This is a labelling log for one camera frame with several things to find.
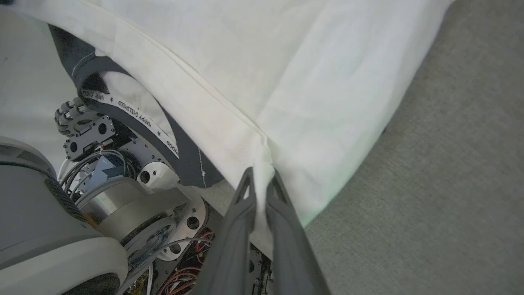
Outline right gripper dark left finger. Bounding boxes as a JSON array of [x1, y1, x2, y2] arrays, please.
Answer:
[[192, 167, 257, 295]]

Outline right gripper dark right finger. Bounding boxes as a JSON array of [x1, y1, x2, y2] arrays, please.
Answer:
[[265, 170, 331, 295]]

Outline white shirt with black sleeves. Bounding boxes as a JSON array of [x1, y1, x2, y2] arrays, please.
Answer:
[[0, 0, 456, 261]]

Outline grey fabric sofa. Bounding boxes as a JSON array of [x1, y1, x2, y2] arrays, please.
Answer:
[[205, 0, 524, 295]]

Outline grey white robot torso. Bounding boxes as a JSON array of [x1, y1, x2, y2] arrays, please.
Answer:
[[0, 136, 128, 295]]

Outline grey roller wheel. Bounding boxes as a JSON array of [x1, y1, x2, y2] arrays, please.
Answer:
[[54, 97, 104, 137]]

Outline red orange wires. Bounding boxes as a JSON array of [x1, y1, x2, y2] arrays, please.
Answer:
[[158, 231, 215, 295]]

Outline grey cable bundle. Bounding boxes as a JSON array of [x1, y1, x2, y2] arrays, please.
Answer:
[[57, 150, 138, 198]]

